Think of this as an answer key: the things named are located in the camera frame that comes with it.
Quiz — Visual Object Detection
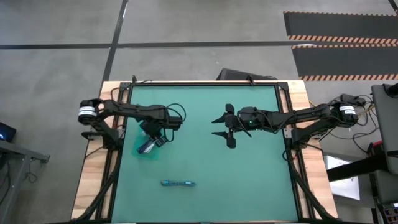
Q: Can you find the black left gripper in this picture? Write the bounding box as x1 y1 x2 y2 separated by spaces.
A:
139 119 170 147

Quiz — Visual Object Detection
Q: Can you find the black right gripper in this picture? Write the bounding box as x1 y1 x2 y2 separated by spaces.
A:
211 103 239 149

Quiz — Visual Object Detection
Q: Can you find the light grey USB-C cable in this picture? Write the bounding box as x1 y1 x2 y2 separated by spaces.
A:
144 139 157 154

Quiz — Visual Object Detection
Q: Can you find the teal transparent plastic bin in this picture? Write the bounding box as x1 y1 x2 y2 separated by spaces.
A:
130 129 161 161

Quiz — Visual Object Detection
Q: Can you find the teal table mat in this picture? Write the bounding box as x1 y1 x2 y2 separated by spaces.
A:
111 85 299 222

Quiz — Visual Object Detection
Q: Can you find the black power adapter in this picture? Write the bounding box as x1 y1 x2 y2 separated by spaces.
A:
340 93 367 106

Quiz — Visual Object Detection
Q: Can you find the white paper sheet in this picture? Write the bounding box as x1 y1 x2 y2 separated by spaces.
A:
323 155 361 201

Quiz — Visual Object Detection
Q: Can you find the black hazard-striped floor mat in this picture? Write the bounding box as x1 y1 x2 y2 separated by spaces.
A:
291 44 398 82
283 11 398 45

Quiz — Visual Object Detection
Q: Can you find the grey metal desk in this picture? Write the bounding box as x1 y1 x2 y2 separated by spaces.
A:
0 139 50 215

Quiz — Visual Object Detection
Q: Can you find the black device with blue light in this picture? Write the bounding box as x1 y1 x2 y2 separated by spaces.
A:
0 121 17 143

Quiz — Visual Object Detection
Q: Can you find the grey equipment cart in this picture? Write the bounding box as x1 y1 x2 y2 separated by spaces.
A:
371 83 398 206

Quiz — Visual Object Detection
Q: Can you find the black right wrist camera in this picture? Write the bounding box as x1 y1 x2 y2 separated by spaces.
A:
238 106 265 131

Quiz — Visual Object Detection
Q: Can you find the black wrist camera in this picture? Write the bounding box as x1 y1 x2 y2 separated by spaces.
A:
238 106 265 131
167 115 183 131

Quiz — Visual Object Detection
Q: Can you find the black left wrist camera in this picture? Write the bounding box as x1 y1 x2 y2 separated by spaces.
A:
167 115 183 131

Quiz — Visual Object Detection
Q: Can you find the black aluminium rig frame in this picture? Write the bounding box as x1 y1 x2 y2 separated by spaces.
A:
70 79 340 224

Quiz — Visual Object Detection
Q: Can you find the black white braided cable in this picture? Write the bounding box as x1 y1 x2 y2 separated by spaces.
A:
160 180 197 188

